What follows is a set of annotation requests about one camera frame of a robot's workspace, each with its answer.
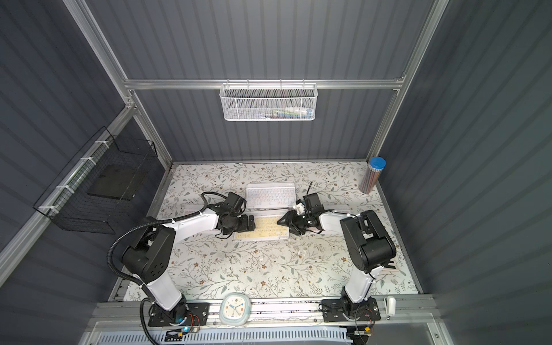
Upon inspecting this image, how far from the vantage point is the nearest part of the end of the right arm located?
29.4 inches

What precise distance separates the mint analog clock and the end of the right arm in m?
0.31

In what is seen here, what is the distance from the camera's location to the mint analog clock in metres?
0.72
